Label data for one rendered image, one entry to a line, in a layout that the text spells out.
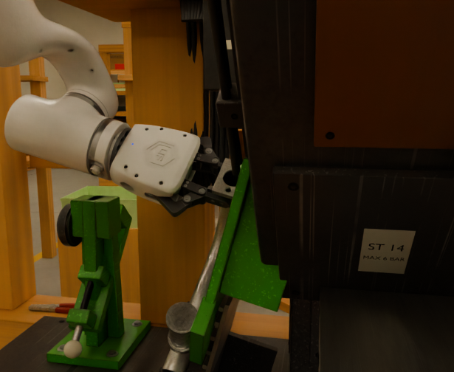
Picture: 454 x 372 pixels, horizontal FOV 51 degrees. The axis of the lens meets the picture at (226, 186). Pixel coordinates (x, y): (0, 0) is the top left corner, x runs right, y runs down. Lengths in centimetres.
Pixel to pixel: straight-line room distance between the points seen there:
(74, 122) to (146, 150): 10
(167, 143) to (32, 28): 21
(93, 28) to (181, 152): 1090
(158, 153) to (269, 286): 23
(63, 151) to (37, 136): 4
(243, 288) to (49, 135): 33
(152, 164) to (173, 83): 31
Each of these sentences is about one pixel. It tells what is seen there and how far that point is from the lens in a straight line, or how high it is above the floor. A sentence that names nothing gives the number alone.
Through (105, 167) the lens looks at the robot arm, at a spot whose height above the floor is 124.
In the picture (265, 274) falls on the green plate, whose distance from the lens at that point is 54.
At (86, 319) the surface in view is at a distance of 82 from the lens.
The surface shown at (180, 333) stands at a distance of 56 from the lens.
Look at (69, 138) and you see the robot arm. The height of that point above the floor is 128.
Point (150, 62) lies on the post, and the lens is 92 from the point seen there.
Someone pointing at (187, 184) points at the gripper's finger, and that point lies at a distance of 62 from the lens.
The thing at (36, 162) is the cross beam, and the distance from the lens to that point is 115.
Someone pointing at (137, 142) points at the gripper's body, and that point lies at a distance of 65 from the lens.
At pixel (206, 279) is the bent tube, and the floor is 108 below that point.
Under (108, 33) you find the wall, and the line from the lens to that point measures 1137.
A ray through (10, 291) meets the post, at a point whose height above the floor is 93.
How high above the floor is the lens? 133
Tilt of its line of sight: 10 degrees down
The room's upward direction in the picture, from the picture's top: straight up
